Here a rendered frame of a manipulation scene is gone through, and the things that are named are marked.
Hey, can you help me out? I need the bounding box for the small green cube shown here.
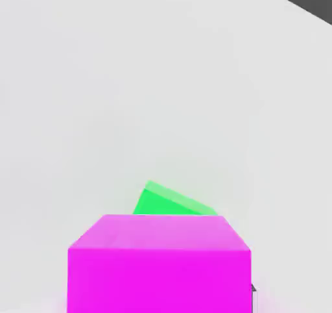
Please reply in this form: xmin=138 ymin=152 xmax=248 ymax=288
xmin=132 ymin=179 xmax=219 ymax=217

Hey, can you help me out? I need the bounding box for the small magenta cube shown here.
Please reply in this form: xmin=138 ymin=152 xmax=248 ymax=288
xmin=67 ymin=214 xmax=252 ymax=313

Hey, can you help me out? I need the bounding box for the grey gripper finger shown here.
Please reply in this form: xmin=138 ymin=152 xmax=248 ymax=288
xmin=250 ymin=282 xmax=258 ymax=313

